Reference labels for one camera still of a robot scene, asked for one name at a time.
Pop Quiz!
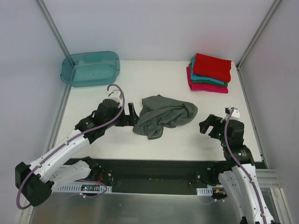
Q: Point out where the grey t shirt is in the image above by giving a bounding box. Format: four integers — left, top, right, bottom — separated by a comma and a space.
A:
133, 95, 198, 140

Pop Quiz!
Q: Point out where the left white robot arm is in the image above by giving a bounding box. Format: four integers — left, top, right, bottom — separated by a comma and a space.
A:
14, 98, 139, 210

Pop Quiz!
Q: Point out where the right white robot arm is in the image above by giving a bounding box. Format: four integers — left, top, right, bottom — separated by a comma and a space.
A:
199, 114, 275, 224

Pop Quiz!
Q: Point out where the pink folded t shirt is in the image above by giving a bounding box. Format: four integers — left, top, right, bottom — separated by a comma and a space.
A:
186, 66, 228, 94

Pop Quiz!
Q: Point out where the green folded t shirt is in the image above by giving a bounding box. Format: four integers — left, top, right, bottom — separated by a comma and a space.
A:
190, 56, 228, 87

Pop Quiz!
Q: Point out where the teal folded t shirt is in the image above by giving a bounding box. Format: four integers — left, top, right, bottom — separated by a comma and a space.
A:
191, 56, 222, 84

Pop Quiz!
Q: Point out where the red folded t shirt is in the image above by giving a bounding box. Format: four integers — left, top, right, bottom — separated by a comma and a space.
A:
193, 53, 232, 83

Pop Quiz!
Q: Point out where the teal plastic bin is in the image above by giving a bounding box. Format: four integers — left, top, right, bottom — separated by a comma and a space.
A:
60, 51, 120, 87

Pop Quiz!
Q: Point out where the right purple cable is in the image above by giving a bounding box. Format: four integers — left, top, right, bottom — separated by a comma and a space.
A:
198, 107, 268, 224

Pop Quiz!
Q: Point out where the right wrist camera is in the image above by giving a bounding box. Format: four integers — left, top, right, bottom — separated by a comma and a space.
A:
225, 106, 240, 120

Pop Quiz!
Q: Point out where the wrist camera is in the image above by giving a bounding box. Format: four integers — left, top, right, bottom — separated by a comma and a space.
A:
107, 90, 122, 104
225, 106, 240, 120

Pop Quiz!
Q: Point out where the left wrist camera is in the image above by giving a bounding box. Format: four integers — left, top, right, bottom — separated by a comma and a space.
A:
107, 90, 122, 104

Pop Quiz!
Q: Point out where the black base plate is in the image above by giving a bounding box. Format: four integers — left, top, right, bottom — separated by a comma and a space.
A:
87, 159, 236, 196

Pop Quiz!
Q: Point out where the right white cable duct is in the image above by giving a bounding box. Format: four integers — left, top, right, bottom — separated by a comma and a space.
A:
196, 187, 213, 196

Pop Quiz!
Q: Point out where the white cable duct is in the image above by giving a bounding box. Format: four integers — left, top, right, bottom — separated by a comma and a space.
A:
52, 183, 112, 194
196, 187, 213, 196

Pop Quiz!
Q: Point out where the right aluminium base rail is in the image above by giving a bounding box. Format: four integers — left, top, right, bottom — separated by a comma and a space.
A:
254, 169, 282, 188

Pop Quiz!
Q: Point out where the left white cable duct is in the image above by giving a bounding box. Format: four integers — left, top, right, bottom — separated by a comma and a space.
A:
52, 183, 112, 194

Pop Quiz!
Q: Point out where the right aluminium frame post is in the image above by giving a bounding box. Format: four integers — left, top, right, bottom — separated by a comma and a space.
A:
236, 0, 283, 70

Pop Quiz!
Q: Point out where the aluminium frame post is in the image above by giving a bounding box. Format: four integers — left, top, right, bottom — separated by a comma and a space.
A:
236, 0, 283, 70
35, 0, 70, 57

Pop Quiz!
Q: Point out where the left aluminium frame post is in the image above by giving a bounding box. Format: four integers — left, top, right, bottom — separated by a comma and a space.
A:
35, 0, 70, 57

